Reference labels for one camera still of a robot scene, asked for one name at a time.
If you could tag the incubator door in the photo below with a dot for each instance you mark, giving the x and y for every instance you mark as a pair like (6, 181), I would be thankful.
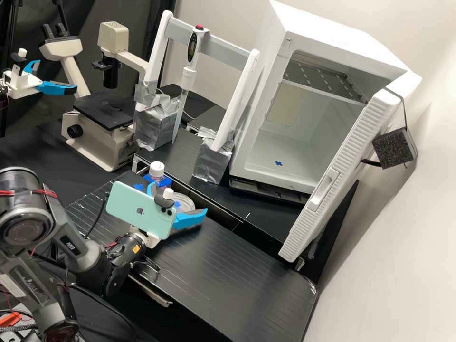
(342, 171)

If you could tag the cream microscope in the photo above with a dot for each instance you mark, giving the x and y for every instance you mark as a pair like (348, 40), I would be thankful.
(101, 133)

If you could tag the petri dish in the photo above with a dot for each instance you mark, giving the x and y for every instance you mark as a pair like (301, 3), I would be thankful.
(184, 204)

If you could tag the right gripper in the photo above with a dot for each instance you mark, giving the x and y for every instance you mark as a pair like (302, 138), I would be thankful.
(151, 241)

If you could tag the white pipette stand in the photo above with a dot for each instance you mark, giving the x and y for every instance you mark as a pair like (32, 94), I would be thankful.
(235, 107)

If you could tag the black platform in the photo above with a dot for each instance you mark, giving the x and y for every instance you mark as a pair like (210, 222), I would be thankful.
(221, 270)
(185, 156)

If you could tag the small bottle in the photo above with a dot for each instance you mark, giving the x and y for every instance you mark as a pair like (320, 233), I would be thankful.
(156, 171)

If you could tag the right wrist camera phone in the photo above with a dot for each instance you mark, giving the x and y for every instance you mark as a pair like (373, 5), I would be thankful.
(139, 210)

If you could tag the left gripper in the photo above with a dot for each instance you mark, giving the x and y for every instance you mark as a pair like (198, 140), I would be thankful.
(22, 85)

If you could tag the pipette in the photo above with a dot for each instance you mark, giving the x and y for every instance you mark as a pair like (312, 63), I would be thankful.
(187, 76)

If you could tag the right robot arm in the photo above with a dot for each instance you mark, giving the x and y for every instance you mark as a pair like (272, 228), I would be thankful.
(76, 251)

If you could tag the white incubator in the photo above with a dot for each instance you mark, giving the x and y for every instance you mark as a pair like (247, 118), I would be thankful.
(285, 46)

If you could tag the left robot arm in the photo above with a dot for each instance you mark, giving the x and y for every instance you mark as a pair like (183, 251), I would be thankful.
(3, 93)

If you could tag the blue bottle holder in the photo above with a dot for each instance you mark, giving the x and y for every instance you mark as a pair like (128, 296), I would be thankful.
(167, 184)

